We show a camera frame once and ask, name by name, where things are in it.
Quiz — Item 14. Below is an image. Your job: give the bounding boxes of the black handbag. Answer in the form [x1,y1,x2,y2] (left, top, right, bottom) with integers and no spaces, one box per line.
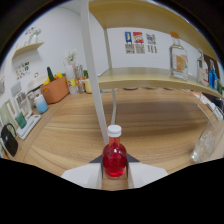
[0,123,19,158]

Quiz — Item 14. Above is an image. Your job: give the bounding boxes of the red wall poster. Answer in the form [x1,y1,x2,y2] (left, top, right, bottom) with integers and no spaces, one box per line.
[132,31,146,55]

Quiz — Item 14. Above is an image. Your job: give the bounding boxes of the white and blue cup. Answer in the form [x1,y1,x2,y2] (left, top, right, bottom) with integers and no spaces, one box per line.
[33,94,49,115]

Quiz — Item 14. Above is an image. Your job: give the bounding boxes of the white two-tier wooden shelf rack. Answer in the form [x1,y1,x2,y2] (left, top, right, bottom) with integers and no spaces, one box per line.
[79,0,224,146]

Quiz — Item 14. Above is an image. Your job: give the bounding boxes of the blue wall poster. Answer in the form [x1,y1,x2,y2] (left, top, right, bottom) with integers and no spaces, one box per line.
[124,31,133,55]

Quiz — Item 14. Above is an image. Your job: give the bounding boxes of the small red liquid bottle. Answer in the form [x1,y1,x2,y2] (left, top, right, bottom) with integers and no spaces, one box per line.
[101,124,128,178]

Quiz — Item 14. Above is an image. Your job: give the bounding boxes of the wooden wall shelf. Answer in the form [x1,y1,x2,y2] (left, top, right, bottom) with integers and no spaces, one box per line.
[12,41,45,59]

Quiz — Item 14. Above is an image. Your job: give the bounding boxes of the multicolour wall poster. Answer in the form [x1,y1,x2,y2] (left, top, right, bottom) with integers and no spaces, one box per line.
[145,33,158,54]

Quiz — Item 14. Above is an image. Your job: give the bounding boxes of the clear bottle with orange cap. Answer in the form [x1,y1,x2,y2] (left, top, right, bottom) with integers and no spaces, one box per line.
[169,31,189,82]

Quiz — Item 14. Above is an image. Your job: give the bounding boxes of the green vegetable toy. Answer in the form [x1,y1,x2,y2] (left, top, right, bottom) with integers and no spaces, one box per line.
[46,66,55,82]

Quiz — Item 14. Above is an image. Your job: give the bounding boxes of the white flat box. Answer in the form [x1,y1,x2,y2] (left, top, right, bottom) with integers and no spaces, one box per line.
[15,114,42,140]

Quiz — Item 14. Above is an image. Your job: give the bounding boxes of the white picture frame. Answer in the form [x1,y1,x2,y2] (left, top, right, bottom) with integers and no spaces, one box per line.
[15,91,33,114]

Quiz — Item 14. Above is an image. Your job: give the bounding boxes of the white figurine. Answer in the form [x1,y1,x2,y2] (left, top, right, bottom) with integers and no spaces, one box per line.
[26,27,43,45]

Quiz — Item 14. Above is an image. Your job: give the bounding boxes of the small teal item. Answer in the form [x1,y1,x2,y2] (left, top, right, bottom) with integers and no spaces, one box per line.
[14,112,28,129]

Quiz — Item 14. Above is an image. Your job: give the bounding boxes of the orange storage basket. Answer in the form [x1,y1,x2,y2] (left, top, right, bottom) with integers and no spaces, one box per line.
[39,75,70,105]

